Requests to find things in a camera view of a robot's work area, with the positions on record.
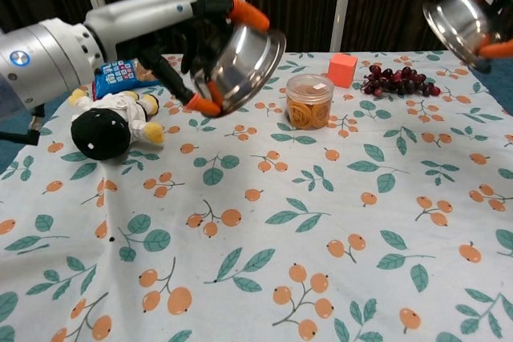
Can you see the clear jar of orange slices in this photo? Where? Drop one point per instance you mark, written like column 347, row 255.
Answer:
column 308, row 105

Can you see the fruit-print tablecloth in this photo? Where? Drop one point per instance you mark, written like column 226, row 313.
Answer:
column 256, row 238

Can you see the orange cube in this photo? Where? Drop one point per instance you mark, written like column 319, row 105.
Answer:
column 340, row 71

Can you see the black-headed plush doll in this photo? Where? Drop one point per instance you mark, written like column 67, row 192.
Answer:
column 100, row 133

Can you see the dark red grape bunch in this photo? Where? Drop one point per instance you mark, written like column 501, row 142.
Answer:
column 401, row 81

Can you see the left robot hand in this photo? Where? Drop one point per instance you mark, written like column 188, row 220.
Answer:
column 140, row 17

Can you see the blue snack bag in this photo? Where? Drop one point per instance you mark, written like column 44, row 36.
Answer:
column 116, row 77

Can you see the steel bowl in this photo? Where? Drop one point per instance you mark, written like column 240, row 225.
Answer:
column 240, row 61
column 461, row 21

